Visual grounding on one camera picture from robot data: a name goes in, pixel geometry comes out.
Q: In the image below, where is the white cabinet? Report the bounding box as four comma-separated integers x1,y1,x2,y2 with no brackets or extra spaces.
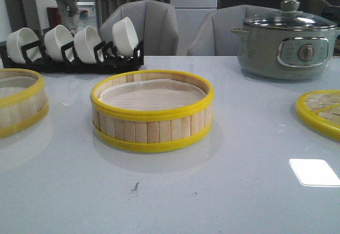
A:
170,0,217,56

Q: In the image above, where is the white steamer liner paper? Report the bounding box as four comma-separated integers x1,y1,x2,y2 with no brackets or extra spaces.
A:
99,79,206,111

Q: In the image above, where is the white bowl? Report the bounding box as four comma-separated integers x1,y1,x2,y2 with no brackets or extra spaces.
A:
6,28,38,64
112,17,139,57
74,26,102,64
44,24,73,62

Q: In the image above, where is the right grey chair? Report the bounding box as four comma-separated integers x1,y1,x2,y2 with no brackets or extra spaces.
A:
187,5,275,56

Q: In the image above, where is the person in background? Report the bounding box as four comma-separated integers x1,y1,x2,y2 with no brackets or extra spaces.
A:
55,0,80,35

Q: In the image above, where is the grey chair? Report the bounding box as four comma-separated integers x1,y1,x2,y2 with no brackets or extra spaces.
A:
98,0,179,56
187,5,275,56

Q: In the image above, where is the bamboo steamer tier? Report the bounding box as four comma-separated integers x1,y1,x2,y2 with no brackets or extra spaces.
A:
1,68,49,138
90,70,214,153

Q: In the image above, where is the woven bamboo steamer lid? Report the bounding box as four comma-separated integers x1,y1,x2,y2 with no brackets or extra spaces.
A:
295,90,339,141

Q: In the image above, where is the black dish rack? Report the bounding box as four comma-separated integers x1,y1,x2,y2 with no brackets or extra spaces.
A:
1,40,144,74

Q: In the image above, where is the left grey chair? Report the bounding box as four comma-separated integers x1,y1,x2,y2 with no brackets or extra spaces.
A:
98,0,179,56

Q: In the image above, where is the red bin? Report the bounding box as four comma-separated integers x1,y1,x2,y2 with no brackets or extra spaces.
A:
46,6,62,29

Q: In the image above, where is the green electric cooking pot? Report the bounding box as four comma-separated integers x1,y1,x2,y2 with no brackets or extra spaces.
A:
231,25,339,80

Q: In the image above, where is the glass pot lid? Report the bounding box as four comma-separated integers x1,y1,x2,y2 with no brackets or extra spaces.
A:
243,0,337,30

